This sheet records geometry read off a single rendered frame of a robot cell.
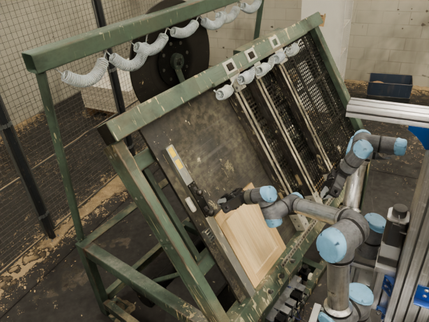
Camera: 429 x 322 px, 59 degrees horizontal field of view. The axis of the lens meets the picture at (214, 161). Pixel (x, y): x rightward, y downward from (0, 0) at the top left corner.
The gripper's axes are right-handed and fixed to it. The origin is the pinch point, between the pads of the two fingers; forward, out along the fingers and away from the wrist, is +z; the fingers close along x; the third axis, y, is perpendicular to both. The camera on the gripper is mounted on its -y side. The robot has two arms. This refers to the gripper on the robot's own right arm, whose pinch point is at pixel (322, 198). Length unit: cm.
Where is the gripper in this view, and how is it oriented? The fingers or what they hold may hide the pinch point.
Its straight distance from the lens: 189.6
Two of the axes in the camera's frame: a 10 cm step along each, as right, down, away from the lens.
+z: -3.1, 6.6, 6.8
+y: 3.3, -6.0, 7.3
